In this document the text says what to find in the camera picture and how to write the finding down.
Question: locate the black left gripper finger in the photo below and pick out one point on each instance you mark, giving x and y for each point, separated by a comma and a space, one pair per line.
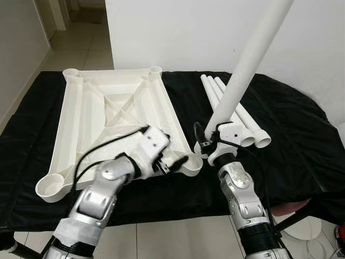
180, 161
166, 136

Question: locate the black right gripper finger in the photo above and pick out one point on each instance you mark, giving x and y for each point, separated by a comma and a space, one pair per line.
198, 132

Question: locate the white plastic table top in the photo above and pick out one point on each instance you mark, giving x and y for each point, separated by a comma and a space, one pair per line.
91, 113

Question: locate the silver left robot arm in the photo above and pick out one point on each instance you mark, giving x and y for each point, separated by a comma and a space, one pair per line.
94, 199

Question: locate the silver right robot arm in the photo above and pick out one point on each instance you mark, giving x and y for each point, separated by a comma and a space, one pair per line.
245, 205

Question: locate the black table cloth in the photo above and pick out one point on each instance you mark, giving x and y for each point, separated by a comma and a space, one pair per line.
291, 140

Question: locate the pink stool seat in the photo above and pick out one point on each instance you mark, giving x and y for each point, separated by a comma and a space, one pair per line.
291, 208

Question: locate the black table leg bar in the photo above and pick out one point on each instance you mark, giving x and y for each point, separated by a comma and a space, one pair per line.
291, 222

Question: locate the white round stand base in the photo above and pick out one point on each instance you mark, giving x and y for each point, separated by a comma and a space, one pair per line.
302, 231

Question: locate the red round floor object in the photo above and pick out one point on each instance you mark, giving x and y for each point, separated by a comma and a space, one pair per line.
340, 240

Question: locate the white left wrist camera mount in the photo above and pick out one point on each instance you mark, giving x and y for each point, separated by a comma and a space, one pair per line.
151, 143

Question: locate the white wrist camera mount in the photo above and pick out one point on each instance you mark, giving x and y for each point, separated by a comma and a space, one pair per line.
151, 143
232, 132

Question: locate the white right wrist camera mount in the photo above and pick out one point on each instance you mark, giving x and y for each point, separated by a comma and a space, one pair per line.
232, 132

